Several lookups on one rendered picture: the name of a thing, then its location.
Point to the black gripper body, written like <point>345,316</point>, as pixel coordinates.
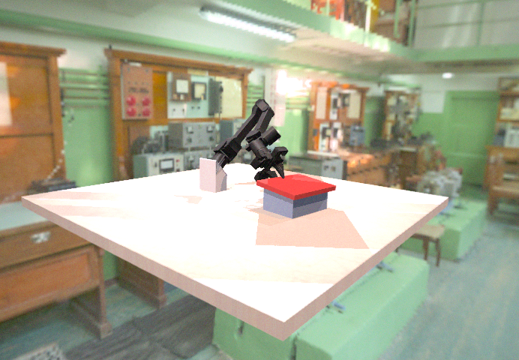
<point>276,154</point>

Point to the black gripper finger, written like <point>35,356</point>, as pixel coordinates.
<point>270,174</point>
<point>279,166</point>

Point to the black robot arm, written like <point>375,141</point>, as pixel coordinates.
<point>257,138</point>

